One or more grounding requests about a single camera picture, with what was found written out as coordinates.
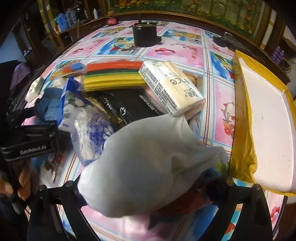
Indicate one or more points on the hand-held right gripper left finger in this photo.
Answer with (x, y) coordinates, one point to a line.
(69, 204)

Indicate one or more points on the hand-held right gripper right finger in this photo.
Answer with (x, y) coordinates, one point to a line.
(231, 208)

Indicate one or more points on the dark multicoloured cloth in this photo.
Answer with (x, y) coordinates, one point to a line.
(203, 192)

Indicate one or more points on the blue knitted cloth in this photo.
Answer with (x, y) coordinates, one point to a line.
(49, 106)

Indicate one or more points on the blue floral tissue pack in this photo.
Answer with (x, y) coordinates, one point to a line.
(66, 104)

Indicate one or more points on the white cloth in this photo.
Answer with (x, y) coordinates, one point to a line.
(143, 162)

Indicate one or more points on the black gold-trimmed packet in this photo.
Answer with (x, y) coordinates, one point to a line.
(115, 109)
(145, 104)

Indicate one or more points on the white foam box yellow tape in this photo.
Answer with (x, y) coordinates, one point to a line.
(268, 115)

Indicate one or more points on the person's left hand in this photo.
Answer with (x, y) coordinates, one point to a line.
(23, 178)

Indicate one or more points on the lemon print tissue pack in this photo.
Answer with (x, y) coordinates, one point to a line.
(34, 89)

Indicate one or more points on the clear bag of blue-white cloth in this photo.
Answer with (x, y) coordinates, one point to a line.
(92, 136)

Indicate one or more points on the purple patterned cloth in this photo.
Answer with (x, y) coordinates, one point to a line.
(19, 74)

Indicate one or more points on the pink cloth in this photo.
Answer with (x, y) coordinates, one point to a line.
(138, 229)

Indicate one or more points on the blue thermos jug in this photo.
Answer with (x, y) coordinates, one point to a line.
(61, 22)

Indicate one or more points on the white tissue pack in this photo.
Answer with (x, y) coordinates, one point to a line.
(171, 88)

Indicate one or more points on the black thermos flask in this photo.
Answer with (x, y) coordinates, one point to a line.
(79, 11)

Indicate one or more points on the small white bottle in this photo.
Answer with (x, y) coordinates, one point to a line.
(95, 14)

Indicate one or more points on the small red jar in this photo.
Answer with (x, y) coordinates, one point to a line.
(112, 21)

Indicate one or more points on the black round device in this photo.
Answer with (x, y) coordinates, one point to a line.
(144, 34)

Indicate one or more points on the purple spray can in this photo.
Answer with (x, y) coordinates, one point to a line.
(281, 54)
(275, 53)

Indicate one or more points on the black three-armed device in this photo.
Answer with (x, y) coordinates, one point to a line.
(223, 41)

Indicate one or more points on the artificial flower glass display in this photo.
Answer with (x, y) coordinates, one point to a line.
(185, 11)

